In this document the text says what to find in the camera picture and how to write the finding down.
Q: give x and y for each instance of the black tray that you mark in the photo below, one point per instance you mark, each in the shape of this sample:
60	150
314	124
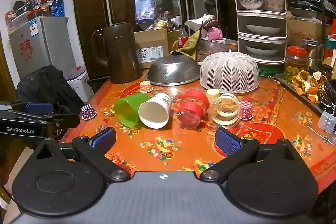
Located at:
317	106

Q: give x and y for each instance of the green basket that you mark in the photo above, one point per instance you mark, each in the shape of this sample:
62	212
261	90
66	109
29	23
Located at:
270	70

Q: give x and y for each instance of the small clear plastic packet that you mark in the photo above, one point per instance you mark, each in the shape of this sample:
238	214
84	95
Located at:
326	121

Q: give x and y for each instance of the white tiered dish rack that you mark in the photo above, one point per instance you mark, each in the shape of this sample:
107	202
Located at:
260	13

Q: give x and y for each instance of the cardboard box with label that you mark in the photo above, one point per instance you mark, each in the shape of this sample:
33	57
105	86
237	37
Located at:
151	40

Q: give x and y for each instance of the white plate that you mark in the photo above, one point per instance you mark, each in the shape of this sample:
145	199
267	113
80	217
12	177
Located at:
261	51
262	29

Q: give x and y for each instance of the steel basin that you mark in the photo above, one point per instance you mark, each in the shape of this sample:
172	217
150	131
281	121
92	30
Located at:
212	47

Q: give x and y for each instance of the white paper cup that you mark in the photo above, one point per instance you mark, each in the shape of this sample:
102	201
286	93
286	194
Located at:
160	103

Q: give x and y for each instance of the black backpack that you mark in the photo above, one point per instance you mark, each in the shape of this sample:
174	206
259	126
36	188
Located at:
44	87

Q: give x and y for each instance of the green plastic cup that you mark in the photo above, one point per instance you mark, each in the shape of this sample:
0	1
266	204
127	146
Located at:
125	111

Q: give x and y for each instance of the orange floral tablecloth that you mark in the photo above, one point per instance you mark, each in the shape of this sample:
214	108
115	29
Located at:
147	136

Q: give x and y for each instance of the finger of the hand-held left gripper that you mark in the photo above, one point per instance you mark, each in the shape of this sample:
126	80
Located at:
67	120
39	108

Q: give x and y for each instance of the glass jar with red lid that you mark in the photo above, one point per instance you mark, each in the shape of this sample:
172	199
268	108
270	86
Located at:
295	64

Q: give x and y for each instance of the steel colander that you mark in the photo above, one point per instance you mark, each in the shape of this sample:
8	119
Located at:
170	69

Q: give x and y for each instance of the dried orange peels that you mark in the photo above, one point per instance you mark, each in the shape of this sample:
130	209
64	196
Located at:
305	82

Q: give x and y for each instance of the plain cardboard box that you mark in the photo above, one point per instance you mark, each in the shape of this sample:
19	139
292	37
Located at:
304	31

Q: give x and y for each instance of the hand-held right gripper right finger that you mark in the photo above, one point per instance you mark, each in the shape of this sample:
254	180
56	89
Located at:
227	142

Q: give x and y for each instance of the pink plastic bag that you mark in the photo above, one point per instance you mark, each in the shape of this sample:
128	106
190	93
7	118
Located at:
214	33

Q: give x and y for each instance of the white carton box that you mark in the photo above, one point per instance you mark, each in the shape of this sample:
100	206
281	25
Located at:
80	85

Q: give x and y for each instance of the olive green cloth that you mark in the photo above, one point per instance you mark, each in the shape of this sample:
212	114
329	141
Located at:
190	45

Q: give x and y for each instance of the small orange patterned cup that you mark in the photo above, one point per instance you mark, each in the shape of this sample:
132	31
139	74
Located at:
145	87

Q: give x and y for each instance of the grey small fridge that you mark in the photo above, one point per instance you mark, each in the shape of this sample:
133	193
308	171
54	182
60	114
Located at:
44	43

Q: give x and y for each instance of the pale patterned bowl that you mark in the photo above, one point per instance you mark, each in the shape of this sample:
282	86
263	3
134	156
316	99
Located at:
274	5

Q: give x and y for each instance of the metal tray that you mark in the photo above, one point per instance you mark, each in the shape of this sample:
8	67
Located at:
22	18

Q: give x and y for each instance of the small yellow cup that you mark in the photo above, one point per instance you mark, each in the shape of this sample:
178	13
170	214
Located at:
212	94

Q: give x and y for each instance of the blue floral bowl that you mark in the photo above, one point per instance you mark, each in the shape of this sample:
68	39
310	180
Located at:
250	1

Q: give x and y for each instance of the red sleeved glass cup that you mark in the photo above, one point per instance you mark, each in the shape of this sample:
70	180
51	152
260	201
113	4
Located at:
193	108

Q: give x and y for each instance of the white plastic food cover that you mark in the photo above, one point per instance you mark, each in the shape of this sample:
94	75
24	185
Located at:
228	71

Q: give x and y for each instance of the blue and white bag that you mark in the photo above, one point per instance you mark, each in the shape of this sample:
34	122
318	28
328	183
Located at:
145	1

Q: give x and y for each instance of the red polka dot cup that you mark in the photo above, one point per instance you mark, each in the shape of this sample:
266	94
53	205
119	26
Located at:
246	109

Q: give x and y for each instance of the clear glass cup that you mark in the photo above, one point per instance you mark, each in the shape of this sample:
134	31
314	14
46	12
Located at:
225	111

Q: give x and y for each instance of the soda bottle with red label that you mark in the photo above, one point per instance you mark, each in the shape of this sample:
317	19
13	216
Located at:
182	39

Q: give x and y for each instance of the purple polka dot cup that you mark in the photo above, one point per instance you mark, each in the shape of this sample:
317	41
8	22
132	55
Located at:
88	111

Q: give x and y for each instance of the dark wooden wardrobe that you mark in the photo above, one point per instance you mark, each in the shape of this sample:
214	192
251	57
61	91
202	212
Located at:
89	3

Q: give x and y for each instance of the brown plastic pitcher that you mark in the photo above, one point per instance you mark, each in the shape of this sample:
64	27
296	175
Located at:
120	53

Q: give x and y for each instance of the steel pot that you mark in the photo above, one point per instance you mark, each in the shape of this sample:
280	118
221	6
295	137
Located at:
313	52

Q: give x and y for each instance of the blue plastic bottle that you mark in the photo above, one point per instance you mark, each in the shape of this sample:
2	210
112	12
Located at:
58	6

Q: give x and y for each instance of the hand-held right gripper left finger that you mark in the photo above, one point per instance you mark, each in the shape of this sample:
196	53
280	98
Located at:
103	139

